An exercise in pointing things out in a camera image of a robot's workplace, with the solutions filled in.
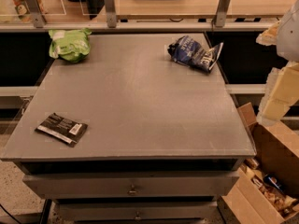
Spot upper grey drawer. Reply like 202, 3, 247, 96
23, 172, 238, 200

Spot left metal bracket post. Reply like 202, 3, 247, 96
25, 0, 46, 28

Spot blue chip bag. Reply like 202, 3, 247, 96
167, 35, 223, 73

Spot snack packets in box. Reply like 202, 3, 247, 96
244, 158, 298, 217

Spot grey drawer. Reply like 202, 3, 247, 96
23, 172, 238, 200
55, 202, 217, 221

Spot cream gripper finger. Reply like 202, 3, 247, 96
257, 62, 299, 126
256, 21, 280, 46

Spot lower grey drawer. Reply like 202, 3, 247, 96
55, 202, 217, 221

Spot green chip bag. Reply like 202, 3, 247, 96
49, 28, 92, 63

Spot cardboard box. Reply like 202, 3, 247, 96
223, 103, 299, 224

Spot middle metal bracket post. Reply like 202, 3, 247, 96
104, 0, 117, 28

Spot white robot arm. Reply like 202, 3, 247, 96
256, 0, 299, 126

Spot black snack packet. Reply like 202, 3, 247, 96
36, 113, 88, 147

